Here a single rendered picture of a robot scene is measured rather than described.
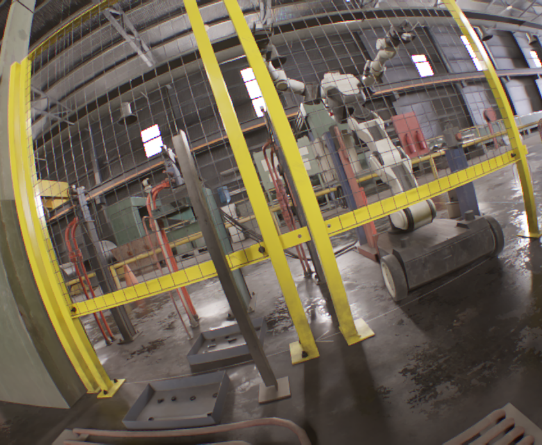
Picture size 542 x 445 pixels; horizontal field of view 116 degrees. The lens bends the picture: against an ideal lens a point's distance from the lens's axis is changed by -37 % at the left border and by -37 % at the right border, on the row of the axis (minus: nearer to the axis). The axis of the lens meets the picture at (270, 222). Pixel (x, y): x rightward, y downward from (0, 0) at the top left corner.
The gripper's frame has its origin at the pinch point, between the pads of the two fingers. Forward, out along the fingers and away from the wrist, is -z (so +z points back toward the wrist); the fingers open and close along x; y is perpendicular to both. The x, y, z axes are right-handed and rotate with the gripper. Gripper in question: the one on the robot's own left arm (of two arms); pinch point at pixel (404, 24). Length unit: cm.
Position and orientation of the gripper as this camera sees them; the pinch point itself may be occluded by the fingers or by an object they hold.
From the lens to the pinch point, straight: 153.8
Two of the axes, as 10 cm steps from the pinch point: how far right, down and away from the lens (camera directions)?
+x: 9.4, -3.3, -0.1
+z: 0.0, -0.5, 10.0
